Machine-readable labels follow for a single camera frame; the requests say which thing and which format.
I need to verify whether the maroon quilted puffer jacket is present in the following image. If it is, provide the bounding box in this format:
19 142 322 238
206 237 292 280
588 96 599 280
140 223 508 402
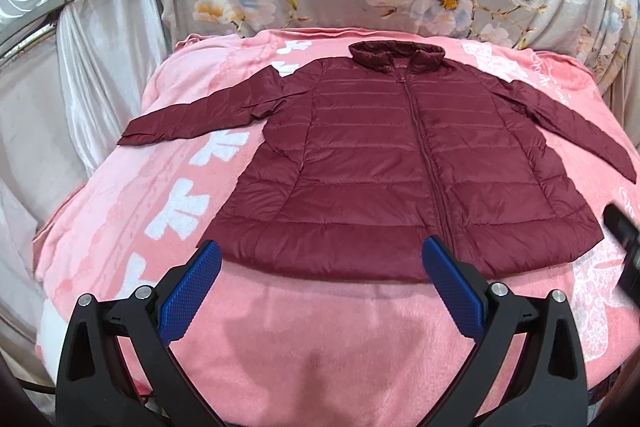
120 40 637 282

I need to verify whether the pink blanket with white bows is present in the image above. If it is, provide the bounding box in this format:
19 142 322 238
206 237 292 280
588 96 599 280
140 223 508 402
34 28 639 426

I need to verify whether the silver satin curtain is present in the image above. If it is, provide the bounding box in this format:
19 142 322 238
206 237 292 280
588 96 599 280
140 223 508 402
1 0 168 384

